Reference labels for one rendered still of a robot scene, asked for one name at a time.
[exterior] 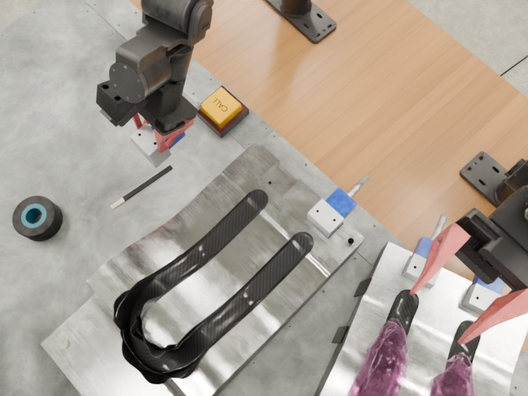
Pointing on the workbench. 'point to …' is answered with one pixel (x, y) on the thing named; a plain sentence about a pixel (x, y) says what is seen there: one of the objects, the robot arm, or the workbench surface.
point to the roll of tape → (29, 229)
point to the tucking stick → (141, 187)
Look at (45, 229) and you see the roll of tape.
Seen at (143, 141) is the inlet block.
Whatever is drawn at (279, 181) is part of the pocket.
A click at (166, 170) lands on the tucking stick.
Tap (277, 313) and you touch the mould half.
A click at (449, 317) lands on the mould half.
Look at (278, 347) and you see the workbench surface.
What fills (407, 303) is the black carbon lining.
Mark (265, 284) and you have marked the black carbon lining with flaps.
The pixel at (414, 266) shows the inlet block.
